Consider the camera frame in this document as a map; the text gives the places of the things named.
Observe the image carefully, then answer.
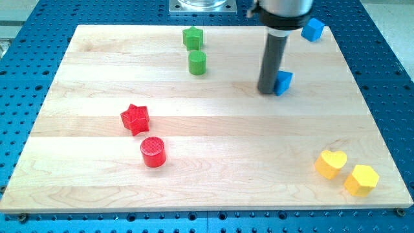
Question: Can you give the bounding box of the blue triangle block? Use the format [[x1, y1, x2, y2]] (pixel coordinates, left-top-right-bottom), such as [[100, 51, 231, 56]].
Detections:
[[274, 71, 294, 96]]

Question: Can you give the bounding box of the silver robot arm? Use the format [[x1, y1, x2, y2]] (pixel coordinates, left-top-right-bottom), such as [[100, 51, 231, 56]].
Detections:
[[246, 0, 314, 38]]

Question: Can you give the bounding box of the wooden board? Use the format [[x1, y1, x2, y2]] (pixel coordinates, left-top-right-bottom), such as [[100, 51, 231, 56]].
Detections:
[[1, 25, 413, 214]]

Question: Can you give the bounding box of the green cylinder block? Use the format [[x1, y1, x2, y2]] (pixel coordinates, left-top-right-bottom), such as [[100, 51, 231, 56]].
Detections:
[[188, 50, 207, 75]]

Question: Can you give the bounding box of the red cylinder block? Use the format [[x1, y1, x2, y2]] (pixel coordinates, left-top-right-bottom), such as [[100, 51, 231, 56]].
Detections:
[[140, 137, 166, 168]]

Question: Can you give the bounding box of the red star block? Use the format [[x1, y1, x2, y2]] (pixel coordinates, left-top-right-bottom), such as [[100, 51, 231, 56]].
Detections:
[[120, 104, 149, 136]]

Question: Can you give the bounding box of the green star block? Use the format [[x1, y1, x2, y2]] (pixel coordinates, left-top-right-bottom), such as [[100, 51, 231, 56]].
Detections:
[[182, 26, 204, 50]]

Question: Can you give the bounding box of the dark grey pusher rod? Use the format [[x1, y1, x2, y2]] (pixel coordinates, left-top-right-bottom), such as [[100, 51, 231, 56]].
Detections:
[[257, 34, 287, 94]]

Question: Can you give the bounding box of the yellow heart block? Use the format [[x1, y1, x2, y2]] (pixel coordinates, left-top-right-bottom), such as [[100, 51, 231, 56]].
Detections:
[[314, 150, 347, 180]]

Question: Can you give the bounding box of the blue cube block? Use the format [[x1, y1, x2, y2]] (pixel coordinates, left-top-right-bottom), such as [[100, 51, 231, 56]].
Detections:
[[301, 18, 325, 42]]

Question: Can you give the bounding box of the yellow hexagon block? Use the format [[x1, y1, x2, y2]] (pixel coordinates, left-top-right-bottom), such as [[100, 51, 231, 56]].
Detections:
[[343, 164, 380, 197]]

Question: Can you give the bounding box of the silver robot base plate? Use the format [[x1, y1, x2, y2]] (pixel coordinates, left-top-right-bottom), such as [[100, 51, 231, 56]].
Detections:
[[168, 0, 237, 14]]

